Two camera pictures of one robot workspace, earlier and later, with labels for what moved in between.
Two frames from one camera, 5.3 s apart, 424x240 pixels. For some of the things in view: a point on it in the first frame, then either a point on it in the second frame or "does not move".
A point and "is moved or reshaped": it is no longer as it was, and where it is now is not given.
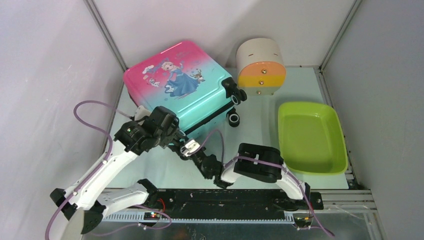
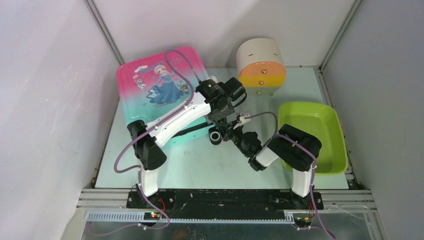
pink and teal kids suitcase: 183,76 is moved or reshaped
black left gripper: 172,132 → 212,116
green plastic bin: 311,140 does not move
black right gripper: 190,156 → 229,130
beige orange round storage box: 260,66 does not move
